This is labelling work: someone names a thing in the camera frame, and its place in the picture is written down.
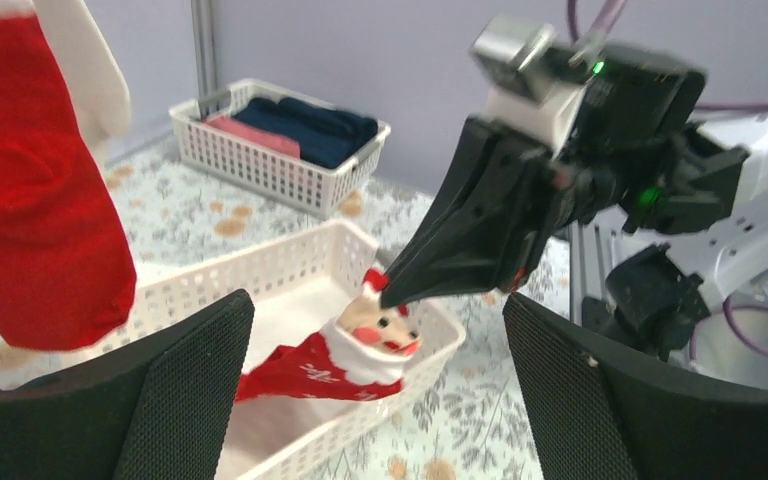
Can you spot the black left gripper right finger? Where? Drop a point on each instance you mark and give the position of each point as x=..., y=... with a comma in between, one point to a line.
x=600, y=410

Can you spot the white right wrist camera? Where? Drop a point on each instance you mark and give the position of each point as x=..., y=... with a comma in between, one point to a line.
x=536, y=88

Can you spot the red snowflake sock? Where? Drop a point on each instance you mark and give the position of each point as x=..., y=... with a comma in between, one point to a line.
x=66, y=273

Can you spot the navy garment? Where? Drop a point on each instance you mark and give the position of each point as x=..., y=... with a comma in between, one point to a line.
x=326, y=137

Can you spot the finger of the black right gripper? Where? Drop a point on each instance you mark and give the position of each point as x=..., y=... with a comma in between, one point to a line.
x=489, y=222

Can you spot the grey right rack pole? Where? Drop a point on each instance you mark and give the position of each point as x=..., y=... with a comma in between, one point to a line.
x=202, y=13

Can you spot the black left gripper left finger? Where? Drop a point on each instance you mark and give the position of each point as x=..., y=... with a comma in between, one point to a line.
x=157, y=408

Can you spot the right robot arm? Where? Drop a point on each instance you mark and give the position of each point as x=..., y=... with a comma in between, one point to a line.
x=648, y=290

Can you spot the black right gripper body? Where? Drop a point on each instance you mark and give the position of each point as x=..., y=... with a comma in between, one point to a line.
x=633, y=145

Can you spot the white perforated sock basket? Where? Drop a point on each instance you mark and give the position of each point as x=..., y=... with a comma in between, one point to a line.
x=297, y=283

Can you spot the pink garment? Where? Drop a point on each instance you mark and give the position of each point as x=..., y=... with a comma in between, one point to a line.
x=272, y=141

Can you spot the white basket with clothes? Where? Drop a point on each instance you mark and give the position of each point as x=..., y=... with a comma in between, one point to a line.
x=301, y=185

